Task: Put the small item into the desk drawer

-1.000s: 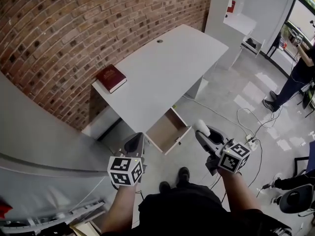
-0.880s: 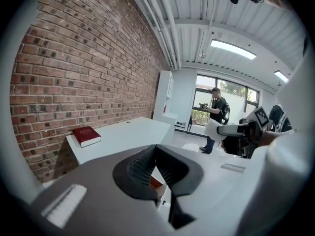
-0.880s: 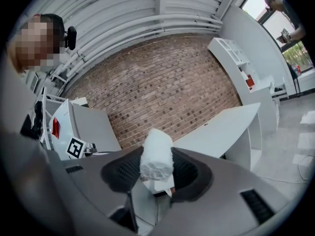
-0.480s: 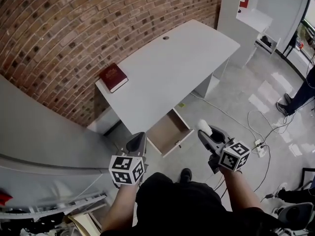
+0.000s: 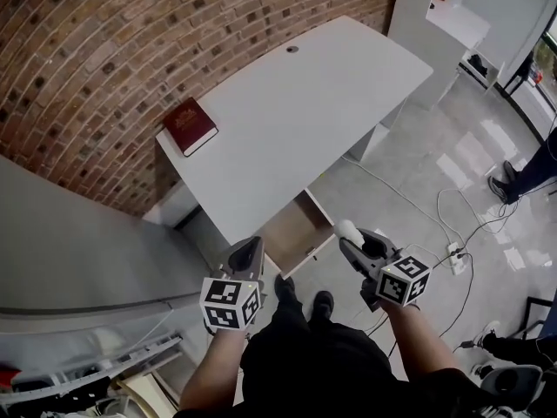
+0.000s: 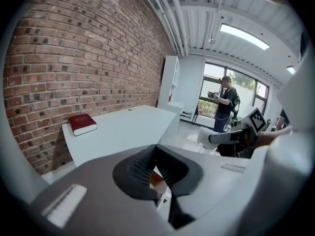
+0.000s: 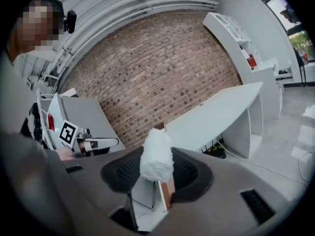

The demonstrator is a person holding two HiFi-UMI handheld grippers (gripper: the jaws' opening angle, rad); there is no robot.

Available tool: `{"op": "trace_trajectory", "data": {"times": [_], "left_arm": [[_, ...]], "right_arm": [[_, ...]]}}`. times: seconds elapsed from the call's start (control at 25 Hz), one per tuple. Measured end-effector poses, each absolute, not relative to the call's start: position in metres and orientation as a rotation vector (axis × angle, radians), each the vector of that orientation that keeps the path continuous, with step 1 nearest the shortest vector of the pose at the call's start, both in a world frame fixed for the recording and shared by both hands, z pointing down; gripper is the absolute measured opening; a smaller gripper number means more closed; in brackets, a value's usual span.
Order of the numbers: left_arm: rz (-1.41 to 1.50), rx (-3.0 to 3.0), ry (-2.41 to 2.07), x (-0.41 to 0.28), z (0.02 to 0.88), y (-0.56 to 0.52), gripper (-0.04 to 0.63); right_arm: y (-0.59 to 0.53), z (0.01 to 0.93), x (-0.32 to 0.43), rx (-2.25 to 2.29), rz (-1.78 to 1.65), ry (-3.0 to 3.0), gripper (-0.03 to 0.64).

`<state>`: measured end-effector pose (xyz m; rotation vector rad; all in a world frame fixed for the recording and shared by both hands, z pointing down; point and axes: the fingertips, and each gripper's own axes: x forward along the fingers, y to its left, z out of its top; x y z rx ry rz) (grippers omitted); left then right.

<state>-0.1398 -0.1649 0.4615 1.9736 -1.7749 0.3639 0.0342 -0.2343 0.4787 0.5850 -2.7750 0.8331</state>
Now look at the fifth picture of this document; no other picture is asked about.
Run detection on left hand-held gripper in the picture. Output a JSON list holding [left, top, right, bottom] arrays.
[[199, 235, 266, 334]]

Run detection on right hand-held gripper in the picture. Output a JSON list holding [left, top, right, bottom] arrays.
[[339, 228, 433, 313]]

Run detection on small white fluffy item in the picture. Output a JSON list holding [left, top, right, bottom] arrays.
[[332, 219, 365, 246]]

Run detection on wooden desk drawer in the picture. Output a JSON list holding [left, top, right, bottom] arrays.
[[259, 188, 336, 280]]

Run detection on person's right forearm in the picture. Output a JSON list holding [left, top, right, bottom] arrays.
[[381, 301, 465, 383]]

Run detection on person's left forearm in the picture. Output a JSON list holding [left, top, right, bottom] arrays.
[[178, 327, 250, 414]]

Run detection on white desk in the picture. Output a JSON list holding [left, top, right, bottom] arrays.
[[155, 14, 435, 248]]

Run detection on person's black left shoe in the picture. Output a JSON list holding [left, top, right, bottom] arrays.
[[273, 274, 297, 307]]

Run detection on person's black shoe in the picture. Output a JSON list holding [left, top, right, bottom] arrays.
[[312, 290, 335, 321], [273, 274, 297, 307]]

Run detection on person's black right shoe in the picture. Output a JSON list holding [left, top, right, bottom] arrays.
[[312, 290, 335, 321]]

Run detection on white power strip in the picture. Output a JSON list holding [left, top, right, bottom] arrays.
[[446, 241, 467, 276]]

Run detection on person's black clothing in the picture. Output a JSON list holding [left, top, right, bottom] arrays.
[[172, 292, 557, 418]]

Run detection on dark red book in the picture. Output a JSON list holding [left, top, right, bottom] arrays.
[[162, 97, 219, 158]]

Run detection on grey partition panel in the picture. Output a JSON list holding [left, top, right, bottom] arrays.
[[0, 153, 234, 318]]

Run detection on light wooden board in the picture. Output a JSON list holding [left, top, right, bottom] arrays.
[[115, 372, 176, 416]]

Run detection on white metal rack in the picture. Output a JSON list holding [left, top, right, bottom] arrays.
[[0, 318, 185, 418]]

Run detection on grey chair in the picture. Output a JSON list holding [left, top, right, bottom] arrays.
[[480, 363, 546, 411]]

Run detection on black object on shelf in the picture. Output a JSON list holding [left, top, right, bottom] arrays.
[[466, 53, 489, 78]]

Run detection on white shelving unit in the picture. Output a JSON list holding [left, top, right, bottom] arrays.
[[386, 0, 557, 113]]

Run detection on long white cable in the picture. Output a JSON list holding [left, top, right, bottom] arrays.
[[340, 154, 463, 252]]

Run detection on black cable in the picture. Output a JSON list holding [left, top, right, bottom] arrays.
[[434, 180, 526, 270]]

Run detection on black metal frame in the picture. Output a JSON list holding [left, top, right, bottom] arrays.
[[523, 295, 557, 340]]

